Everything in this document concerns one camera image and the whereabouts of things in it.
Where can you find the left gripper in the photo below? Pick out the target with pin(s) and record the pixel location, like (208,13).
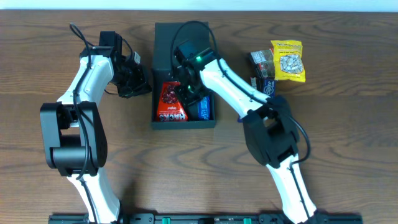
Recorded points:
(134,82)

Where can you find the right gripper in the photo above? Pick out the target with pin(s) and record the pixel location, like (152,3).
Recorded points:
(189,96)

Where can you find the blue snack bar wrapper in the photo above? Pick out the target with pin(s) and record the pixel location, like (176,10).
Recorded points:
(204,108)

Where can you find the red Hacks candy bag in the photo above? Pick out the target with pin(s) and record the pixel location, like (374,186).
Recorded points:
(169,107)

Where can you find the black gift box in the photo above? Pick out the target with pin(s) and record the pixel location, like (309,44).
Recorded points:
(165,34)

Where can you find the green snack bar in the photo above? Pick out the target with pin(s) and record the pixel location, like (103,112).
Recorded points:
(254,82)

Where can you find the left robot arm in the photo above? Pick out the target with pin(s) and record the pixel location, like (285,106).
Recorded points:
(74,139)

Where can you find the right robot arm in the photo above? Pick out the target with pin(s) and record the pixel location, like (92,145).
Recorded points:
(271,133)

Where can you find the blue Eclipse gum pack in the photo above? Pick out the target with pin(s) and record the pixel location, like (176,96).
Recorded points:
(268,87)

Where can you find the clear trail mix packet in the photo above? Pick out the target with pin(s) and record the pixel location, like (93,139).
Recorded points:
(262,61)

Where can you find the yellow nut snack bag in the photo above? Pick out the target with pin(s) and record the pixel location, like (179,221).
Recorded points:
(287,59)

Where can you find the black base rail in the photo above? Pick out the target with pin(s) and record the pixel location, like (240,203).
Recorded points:
(265,218)

